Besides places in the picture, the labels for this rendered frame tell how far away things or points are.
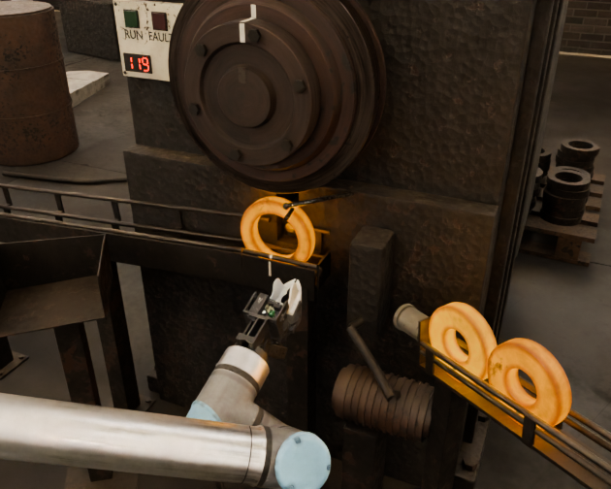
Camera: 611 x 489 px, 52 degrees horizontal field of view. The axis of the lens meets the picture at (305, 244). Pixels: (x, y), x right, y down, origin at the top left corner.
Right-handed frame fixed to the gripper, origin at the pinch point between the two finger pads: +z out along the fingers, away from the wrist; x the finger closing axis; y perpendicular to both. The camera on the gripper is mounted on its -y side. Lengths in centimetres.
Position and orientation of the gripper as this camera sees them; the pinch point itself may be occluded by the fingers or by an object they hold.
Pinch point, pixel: (294, 286)
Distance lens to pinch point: 129.5
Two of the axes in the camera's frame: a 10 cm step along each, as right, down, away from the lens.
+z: 4.0, -6.9, 6.1
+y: -1.2, -7.0, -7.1
